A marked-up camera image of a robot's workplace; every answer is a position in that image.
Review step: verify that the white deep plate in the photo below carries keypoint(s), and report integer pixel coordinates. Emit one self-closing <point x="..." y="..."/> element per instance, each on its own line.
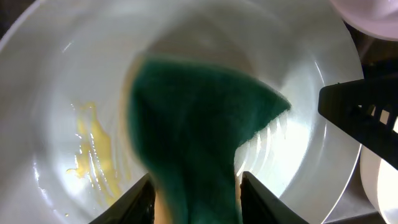
<point x="379" y="180"/>

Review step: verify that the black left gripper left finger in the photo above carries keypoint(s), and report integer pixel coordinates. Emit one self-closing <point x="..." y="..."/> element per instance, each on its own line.
<point x="136" y="206"/>

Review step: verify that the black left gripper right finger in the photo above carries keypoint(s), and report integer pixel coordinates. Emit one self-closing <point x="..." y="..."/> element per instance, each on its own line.
<point x="260" y="206"/>

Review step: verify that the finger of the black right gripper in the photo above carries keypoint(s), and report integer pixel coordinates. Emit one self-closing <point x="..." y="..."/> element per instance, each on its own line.
<point x="366" y="110"/>

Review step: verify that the pinkish white plate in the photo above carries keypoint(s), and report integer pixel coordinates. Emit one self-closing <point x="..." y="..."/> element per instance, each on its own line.
<point x="377" y="18"/>

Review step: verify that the white plate with yellow stain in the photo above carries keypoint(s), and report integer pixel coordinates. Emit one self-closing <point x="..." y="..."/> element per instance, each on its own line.
<point x="64" y="64"/>

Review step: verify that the green and yellow sponge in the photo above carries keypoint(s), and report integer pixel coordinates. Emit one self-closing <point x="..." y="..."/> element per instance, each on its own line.
<point x="184" y="121"/>

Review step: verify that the large dark serving tray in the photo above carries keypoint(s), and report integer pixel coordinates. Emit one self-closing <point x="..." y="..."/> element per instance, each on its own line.
<point x="354" y="206"/>

